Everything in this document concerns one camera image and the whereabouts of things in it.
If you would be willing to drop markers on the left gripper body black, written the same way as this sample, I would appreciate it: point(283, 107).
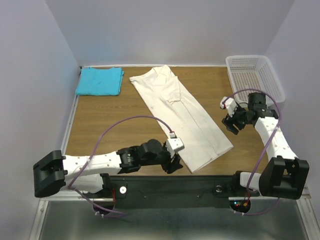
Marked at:
point(163, 156)

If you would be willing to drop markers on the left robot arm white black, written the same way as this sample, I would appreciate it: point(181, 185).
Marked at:
point(57, 172)

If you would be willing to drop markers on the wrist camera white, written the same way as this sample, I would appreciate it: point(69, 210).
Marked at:
point(229, 104)
point(174, 144)

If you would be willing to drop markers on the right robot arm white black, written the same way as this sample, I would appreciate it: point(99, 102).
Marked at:
point(285, 174)

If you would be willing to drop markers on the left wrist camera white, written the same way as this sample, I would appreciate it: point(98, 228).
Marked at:
point(174, 144)

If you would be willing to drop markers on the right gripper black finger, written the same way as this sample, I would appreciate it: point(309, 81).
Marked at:
point(226, 119)
point(230, 127)

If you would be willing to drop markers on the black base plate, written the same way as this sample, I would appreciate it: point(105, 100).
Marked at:
point(167, 192)

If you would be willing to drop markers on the aluminium frame rail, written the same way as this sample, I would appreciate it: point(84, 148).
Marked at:
point(71, 144)

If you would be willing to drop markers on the folded blue t shirt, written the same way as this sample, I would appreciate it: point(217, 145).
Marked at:
point(100, 82)

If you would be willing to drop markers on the white plastic basket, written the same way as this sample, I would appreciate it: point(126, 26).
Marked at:
point(254, 72)

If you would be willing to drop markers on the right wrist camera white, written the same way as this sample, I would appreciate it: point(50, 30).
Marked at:
point(229, 104)

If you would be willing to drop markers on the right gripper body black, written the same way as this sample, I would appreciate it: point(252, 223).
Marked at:
point(240, 118)

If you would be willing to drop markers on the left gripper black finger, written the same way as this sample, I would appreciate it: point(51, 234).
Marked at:
point(169, 167)
point(176, 159)

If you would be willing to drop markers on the white t shirt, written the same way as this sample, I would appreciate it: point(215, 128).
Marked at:
point(168, 99)

